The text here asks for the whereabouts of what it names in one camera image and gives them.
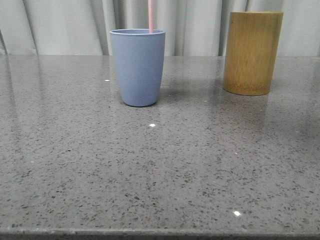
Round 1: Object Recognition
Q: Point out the bamboo wooden cup holder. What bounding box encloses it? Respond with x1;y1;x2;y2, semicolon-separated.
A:
223;11;284;96

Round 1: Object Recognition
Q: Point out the blue plastic cup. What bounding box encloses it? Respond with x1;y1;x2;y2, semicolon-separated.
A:
110;28;166;107

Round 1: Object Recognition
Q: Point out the pink chopstick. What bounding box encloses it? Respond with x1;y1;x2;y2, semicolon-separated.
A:
148;0;154;34

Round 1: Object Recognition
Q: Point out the grey white curtain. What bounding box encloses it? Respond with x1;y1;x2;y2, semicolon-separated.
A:
0;0;320;56

